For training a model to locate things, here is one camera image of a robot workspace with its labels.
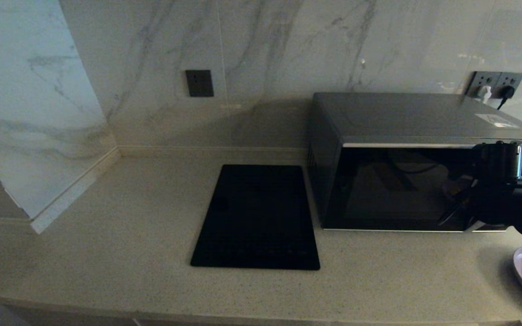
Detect dark glass microwave door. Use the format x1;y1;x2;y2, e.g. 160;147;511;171
322;143;522;232

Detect dark single wall socket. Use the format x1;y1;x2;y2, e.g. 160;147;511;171
185;70;214;97

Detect grey wall socket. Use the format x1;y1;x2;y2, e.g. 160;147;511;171
465;71;500;100
497;72;522;101

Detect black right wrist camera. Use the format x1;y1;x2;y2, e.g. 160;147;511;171
472;141;522;182

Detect black induction cooktop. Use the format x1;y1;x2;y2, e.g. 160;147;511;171
190;164;321;271

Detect silver black microwave oven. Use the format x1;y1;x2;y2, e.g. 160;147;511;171
307;92;522;233

